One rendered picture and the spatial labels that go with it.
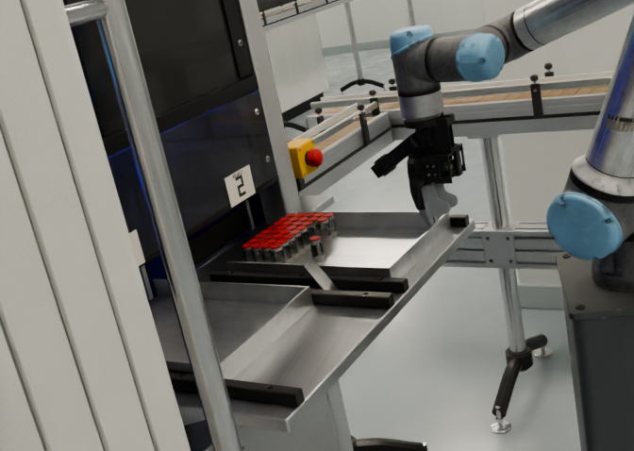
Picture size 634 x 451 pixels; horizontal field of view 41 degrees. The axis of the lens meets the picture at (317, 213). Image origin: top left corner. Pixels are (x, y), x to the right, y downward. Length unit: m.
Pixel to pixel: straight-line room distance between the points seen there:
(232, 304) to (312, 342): 0.24
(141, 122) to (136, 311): 0.15
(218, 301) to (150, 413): 0.84
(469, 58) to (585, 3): 0.19
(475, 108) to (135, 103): 1.77
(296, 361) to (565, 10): 0.69
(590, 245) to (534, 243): 1.14
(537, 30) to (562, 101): 0.85
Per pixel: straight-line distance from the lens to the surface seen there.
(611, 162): 1.32
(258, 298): 1.46
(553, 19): 1.45
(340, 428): 2.05
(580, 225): 1.35
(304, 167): 1.85
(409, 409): 2.76
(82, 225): 0.62
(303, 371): 1.22
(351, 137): 2.27
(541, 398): 2.73
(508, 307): 2.62
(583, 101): 2.29
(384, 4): 10.43
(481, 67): 1.39
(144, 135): 0.68
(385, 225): 1.69
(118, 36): 0.67
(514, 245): 2.51
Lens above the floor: 1.45
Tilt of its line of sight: 18 degrees down
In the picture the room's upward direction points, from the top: 12 degrees counter-clockwise
